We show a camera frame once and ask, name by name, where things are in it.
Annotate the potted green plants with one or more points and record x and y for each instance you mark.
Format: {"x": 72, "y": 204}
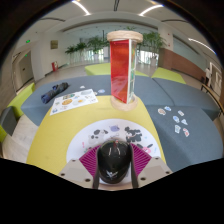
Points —
{"x": 95, "y": 43}

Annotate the black computer mouse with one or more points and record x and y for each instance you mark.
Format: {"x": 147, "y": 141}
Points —
{"x": 114, "y": 160}

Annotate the lime green bench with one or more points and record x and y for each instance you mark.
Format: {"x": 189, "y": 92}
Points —
{"x": 20, "y": 100}
{"x": 166, "y": 76}
{"x": 96, "y": 69}

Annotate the white sticker sheet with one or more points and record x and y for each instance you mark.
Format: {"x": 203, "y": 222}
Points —
{"x": 73, "y": 101}

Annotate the framed wall picture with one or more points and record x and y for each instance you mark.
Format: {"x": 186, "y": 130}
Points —
{"x": 54, "y": 44}

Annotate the round white cartoon mouse pad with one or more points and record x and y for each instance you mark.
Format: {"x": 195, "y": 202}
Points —
{"x": 100, "y": 130}

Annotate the dark grey stool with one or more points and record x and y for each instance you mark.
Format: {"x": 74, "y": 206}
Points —
{"x": 7, "y": 120}

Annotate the person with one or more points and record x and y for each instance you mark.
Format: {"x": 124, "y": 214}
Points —
{"x": 209, "y": 73}

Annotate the wooden frame bench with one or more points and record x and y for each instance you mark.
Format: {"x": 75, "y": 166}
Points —
{"x": 213, "y": 98}

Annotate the dark door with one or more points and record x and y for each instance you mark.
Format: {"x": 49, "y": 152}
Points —
{"x": 25, "y": 68}

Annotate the green exit sign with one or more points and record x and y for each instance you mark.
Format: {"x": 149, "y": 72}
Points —
{"x": 28, "y": 41}

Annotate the long ceiling lights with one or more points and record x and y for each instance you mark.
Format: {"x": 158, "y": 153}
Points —
{"x": 81, "y": 7}

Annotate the red panel tower wooden ends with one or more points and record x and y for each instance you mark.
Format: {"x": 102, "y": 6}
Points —
{"x": 120, "y": 70}

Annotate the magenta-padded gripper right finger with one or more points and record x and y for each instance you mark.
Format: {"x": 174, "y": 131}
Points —
{"x": 141, "y": 161}

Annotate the scattered small stickers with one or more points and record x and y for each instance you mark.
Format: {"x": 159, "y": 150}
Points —
{"x": 161, "y": 111}

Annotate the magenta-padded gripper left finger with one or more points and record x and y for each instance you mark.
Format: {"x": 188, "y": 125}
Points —
{"x": 87, "y": 161}

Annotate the red fire extinguisher cabinet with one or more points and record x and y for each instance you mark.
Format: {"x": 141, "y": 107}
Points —
{"x": 54, "y": 66}

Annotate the grey upholstered bench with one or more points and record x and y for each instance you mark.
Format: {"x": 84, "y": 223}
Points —
{"x": 186, "y": 96}
{"x": 200, "y": 146}
{"x": 33, "y": 106}

